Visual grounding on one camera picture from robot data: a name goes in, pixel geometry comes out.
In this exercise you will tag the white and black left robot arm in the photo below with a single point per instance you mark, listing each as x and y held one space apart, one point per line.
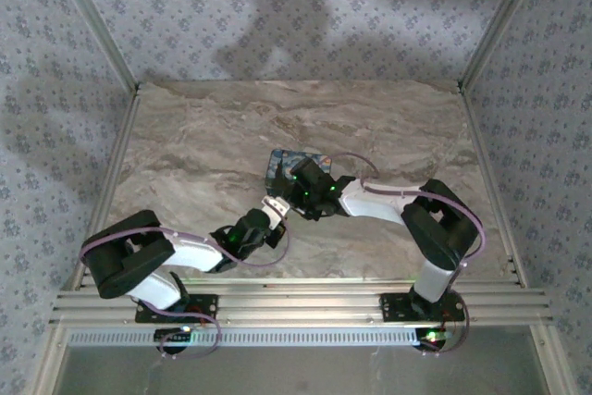
129 256

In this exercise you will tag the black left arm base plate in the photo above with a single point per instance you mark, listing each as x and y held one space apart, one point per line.
203 303

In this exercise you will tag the aluminium frame post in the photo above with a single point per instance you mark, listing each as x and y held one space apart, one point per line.
501 20
97 20

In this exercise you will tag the controller board with green light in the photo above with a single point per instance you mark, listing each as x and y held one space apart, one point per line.
173 338
432 338

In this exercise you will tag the starry night print box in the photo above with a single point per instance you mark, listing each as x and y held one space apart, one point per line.
279 168

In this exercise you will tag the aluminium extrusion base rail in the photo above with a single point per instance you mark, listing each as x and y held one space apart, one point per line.
300 302

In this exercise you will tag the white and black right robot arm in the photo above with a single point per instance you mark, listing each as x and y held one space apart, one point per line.
374 201

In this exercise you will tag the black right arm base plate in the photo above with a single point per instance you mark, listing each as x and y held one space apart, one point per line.
393 307

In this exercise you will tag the aluminium table side rail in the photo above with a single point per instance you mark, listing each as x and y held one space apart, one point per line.
115 159
490 182

